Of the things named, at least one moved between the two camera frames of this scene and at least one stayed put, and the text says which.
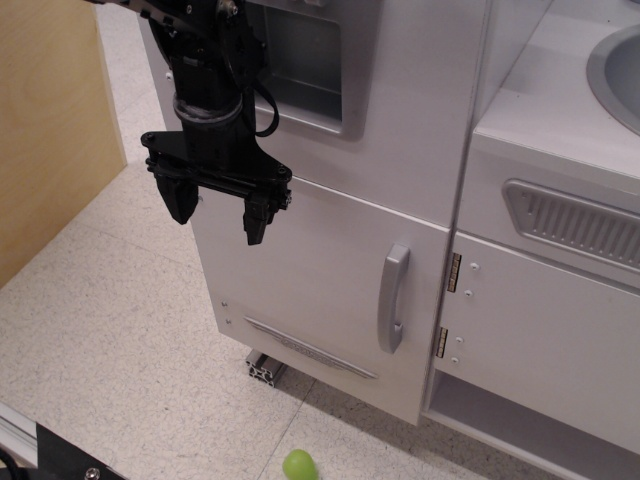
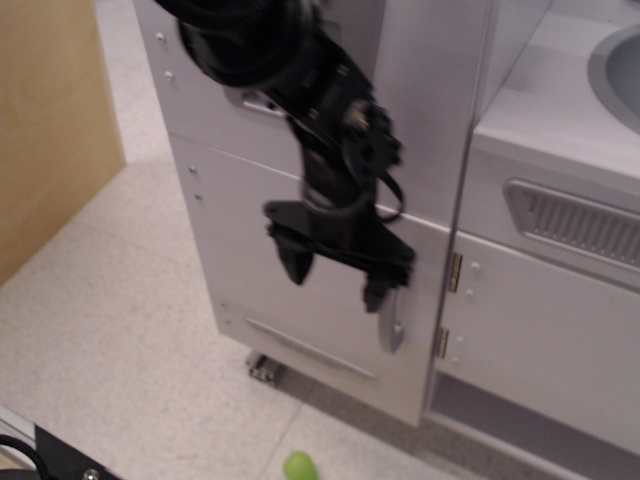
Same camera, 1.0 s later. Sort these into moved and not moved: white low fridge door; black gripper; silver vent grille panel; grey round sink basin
Moved: black gripper
Not moved: silver vent grille panel; grey round sink basin; white low fridge door
